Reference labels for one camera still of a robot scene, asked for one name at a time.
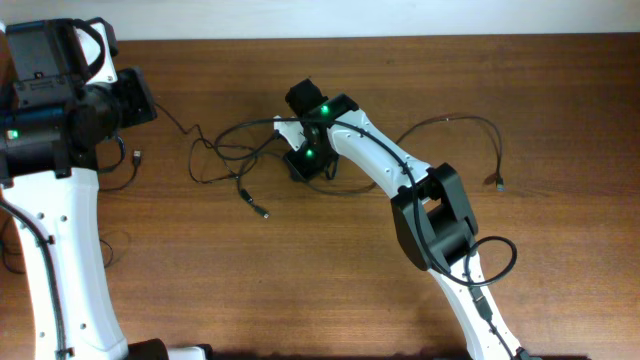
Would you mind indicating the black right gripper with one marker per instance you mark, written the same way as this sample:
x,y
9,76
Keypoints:
x,y
305,170

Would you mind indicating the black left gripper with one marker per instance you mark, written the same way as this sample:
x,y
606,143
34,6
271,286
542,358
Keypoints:
x,y
138,95

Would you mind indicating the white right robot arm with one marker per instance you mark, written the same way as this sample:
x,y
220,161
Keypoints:
x,y
435,225

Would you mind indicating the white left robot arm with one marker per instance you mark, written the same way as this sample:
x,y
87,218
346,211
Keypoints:
x,y
61,96

